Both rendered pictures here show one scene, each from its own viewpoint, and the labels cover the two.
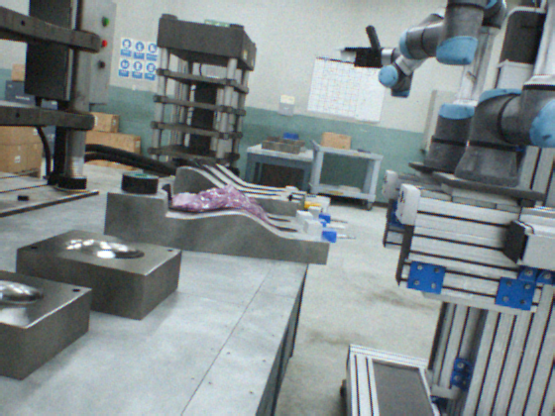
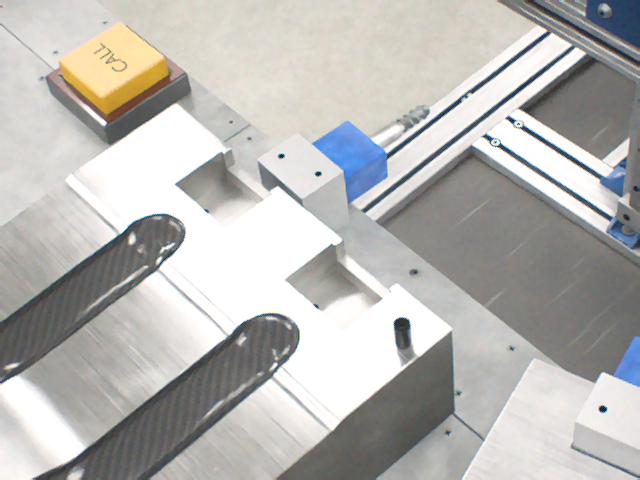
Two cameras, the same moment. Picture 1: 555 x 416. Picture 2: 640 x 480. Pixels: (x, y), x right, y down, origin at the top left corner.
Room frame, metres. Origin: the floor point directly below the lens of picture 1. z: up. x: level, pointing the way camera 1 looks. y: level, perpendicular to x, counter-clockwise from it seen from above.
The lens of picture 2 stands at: (1.10, 0.27, 1.49)
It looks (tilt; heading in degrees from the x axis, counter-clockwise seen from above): 51 degrees down; 318
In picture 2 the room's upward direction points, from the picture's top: 9 degrees counter-clockwise
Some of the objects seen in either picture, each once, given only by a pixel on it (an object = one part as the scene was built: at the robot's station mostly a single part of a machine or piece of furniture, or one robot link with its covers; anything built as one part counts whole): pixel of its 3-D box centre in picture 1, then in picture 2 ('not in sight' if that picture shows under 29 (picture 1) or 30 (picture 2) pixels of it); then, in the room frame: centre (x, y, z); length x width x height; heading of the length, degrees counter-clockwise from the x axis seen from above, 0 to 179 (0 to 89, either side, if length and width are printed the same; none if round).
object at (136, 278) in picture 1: (104, 269); not in sight; (0.73, 0.26, 0.84); 0.20 x 0.15 x 0.07; 83
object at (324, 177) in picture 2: (327, 218); (357, 155); (1.54, -0.17, 0.83); 0.13 x 0.05 x 0.05; 80
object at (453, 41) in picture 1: (453, 37); not in sight; (1.06, -0.31, 1.34); 0.11 x 0.08 x 0.11; 20
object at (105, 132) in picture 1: (113, 141); not in sight; (7.78, 2.78, 0.42); 0.86 x 0.33 x 0.83; 87
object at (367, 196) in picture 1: (340, 174); not in sight; (7.44, -0.89, 0.47); 1.10 x 0.52 x 0.94; 95
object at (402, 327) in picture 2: not in sight; (402, 332); (1.39, -0.03, 0.90); 0.01 x 0.01 x 0.02; 83
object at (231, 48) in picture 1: (204, 118); not in sight; (6.08, 1.06, 1.03); 1.54 x 0.94 x 2.06; 177
